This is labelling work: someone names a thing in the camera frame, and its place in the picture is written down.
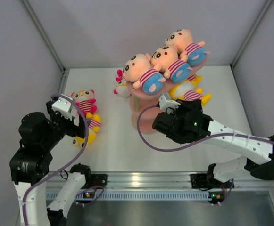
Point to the white panda plush pink limbs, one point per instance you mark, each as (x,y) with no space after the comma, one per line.
(85,100)

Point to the yellow chick plush striped shirt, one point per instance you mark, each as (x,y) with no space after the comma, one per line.
(94,128)

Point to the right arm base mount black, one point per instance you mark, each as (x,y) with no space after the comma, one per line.
(199,181)

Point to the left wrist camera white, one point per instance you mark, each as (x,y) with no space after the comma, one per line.
(63,106)

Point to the pink three-tier shelf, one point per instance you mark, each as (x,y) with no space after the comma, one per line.
(140,100)

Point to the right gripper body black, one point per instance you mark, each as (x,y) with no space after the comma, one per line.
(181,112)

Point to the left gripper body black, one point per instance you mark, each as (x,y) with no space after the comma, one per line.
(61,125)

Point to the white bird plush pink bow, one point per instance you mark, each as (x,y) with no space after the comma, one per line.
(121,88)

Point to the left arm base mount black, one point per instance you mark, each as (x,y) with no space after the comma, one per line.
(98,180)

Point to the yellow bear striped shirt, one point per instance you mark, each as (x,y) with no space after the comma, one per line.
(180,89)
(197,94)

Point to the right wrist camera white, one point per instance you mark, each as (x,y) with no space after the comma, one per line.
(167,104)

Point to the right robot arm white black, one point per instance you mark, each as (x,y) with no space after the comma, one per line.
(256,154)

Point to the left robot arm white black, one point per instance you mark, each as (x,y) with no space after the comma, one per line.
(29,166)

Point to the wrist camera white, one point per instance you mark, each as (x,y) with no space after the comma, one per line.
(63,106)
(167,104)

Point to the peach doll blue pants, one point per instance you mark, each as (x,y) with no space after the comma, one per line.
(166,60)
(139,71)
(183,40)

